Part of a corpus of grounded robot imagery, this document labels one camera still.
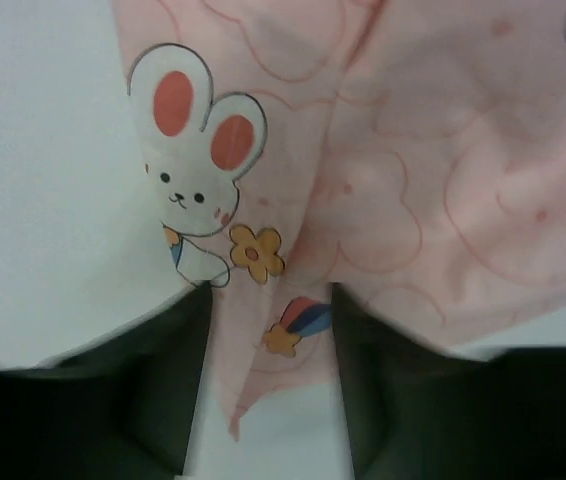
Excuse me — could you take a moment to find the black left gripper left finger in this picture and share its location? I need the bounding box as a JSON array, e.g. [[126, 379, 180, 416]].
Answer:
[[0, 283, 212, 479]]

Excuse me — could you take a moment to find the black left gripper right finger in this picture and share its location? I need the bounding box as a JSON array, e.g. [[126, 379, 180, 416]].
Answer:
[[331, 285, 566, 480]]

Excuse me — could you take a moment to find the pink bunny print pillowcase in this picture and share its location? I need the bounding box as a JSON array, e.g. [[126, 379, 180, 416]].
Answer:
[[112, 1, 566, 435]]

